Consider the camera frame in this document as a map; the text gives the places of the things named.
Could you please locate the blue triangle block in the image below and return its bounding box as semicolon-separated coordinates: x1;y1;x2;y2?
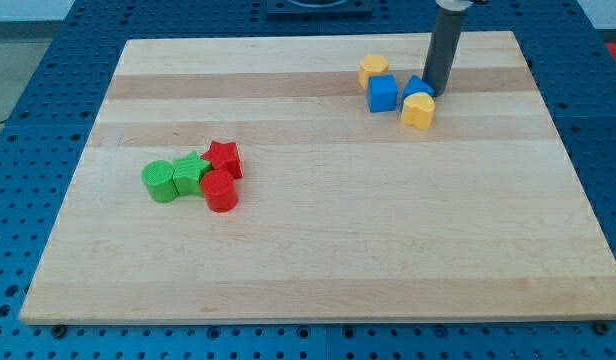
402;75;435;100

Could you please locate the blue cube block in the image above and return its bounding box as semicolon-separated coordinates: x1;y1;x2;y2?
366;74;399;113

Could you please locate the yellow heart block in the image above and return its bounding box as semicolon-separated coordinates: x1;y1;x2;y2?
400;92;436;130

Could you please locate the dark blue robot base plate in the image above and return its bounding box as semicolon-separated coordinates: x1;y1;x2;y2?
262;0;373;18

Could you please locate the green star block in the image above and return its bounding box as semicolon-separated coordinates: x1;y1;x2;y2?
172;151;212;196

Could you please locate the wooden board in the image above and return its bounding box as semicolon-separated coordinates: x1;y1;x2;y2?
19;31;616;325

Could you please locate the red cylinder block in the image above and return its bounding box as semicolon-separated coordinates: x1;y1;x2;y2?
200;170;238;212

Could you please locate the green cylinder block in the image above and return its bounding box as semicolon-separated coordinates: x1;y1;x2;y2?
141;160;179;203

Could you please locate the yellow hexagon block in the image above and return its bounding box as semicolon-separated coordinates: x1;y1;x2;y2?
358;54;389;89

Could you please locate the red star block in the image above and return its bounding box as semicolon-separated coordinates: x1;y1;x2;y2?
200;140;243;179

